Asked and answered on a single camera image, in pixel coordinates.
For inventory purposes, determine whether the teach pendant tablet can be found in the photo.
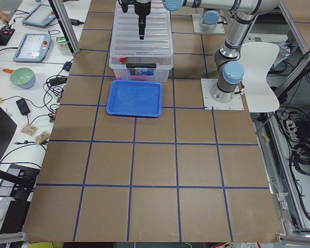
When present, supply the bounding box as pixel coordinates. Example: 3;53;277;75
13;33;52;63
22;4;56;28

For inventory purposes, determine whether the clear plastic storage box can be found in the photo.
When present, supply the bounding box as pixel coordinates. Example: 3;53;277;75
109;1;174;83

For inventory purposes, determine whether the aluminium frame post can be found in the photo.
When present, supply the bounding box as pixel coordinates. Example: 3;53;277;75
49;0;80;54

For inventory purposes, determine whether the blue plastic tray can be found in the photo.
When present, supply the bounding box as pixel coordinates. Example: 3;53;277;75
106;80;163;117

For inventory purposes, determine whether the clear plastic box lid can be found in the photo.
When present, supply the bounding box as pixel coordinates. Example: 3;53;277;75
111;4;174;57

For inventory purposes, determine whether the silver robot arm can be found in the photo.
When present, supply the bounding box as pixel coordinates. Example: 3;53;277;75
200;10;227;28
162;0;278;103

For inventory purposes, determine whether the black box latch handle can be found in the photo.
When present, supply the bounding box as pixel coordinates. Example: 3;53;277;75
126;63;157;69

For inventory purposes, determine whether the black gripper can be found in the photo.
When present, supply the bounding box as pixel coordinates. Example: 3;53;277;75
134;0;151;40

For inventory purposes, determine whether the green white carton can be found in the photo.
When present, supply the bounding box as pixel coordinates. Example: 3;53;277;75
55;36;70;51

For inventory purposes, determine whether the green bowl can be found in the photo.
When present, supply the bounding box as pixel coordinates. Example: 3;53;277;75
10;67;36;89

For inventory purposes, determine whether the red block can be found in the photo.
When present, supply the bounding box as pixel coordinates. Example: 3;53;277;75
119;57;127;63

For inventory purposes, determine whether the white chair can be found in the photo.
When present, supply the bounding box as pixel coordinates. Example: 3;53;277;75
239;42;280;113

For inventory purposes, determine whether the black power adapter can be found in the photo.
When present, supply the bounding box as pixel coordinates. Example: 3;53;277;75
16;98;30;116

